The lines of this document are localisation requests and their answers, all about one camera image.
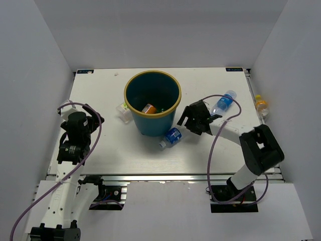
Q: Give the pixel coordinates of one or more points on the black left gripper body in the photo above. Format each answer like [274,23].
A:
[88,137]

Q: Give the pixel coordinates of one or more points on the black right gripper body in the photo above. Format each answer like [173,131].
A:
[192,124]

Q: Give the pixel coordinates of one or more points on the small clear blue label bottle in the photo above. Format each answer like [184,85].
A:
[172,137]

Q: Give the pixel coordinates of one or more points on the large blue label water bottle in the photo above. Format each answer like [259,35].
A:
[223,103]

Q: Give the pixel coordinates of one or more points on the orange juice bottle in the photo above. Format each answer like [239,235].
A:
[149,109]

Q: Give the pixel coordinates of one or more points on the yellow cap bottle off table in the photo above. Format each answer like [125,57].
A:
[261,106]

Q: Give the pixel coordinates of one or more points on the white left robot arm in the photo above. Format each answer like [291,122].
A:
[70,197]

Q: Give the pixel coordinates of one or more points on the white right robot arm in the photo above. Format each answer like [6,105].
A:
[260,148]

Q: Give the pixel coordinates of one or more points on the teal bin with yellow rim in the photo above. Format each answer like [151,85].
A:
[159,89]

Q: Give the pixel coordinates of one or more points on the clear apple juice bottle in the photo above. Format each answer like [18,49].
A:
[124,113]

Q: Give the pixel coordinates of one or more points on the blue sticker left corner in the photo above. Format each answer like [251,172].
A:
[85,71]

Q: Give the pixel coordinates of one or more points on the blue sticker corner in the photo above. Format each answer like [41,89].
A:
[85,71]
[234,69]

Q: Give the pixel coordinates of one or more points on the blue sticker right corner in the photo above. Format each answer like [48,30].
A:
[234,69]

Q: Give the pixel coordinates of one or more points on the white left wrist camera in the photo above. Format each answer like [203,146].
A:
[64,112]

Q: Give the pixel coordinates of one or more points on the aluminium front rail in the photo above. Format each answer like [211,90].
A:
[128,178]

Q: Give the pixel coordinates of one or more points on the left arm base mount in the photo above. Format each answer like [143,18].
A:
[109,196]

